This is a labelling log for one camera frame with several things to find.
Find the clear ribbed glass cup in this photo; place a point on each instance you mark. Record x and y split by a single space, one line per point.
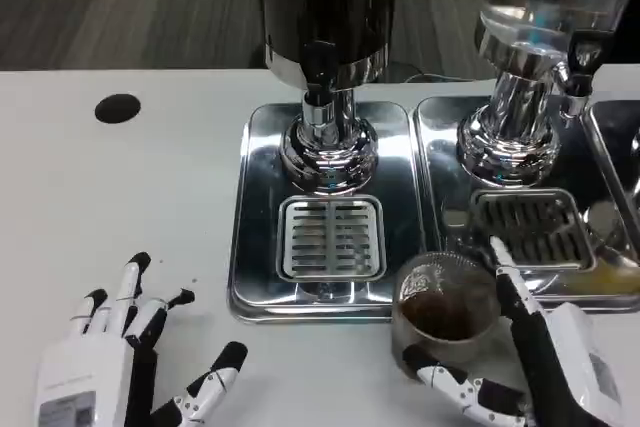
445 317

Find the black tap on dark dispenser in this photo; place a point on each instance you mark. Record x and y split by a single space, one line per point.
317 72

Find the black tap on clear dispenser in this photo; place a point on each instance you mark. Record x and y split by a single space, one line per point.
586 59

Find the black round counter grommet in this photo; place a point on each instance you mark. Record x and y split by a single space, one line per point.
118 108

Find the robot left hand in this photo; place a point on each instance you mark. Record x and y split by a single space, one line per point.
75 372

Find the steel grid grate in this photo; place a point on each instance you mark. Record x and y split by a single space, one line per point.
331 239
540 224

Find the steel drip tray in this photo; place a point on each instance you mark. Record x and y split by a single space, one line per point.
400 207
617 142
450 167

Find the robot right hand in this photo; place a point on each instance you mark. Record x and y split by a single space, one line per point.
560 357

